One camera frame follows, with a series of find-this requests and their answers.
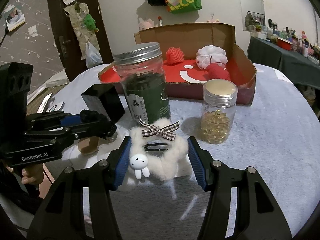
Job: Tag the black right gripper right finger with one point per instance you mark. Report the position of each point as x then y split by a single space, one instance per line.
240 206

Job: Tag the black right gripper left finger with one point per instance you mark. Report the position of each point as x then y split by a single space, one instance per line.
61 214

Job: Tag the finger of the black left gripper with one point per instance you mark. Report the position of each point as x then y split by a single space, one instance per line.
57 119
95 129

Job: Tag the white fluffy rabbit hair clip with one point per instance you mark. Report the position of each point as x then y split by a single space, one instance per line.
156 152

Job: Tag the red plush pouch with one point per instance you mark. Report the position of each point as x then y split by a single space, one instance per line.
217 72

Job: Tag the person's left hand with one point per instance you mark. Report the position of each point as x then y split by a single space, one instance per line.
33 175

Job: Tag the black rectangular box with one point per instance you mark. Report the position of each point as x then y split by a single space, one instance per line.
104 99

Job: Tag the plastic bag on door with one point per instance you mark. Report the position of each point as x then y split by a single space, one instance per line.
93 57

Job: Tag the green tea glass jar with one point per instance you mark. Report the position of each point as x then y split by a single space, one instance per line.
143 81

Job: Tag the grey patterned table cloth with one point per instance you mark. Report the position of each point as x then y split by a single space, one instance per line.
278 134

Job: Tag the green plush on door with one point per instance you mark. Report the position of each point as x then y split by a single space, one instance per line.
89 23

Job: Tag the red mesh bath pouf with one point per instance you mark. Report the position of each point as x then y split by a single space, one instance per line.
174 56

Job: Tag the red-lined cardboard box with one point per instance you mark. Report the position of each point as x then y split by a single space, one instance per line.
185 80

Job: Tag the glass jar of yellow capsules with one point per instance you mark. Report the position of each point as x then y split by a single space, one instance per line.
218 110

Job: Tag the white mesh bath pouf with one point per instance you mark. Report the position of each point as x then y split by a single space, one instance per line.
211 54

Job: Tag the dark green side table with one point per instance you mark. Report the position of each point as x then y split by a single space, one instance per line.
296 67

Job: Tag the pink plush behind box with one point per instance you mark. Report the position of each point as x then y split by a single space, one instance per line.
213 21

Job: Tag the red container on side table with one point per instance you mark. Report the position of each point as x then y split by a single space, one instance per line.
283 43

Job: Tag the pink plush toy on wall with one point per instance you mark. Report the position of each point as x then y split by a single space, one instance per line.
145 24

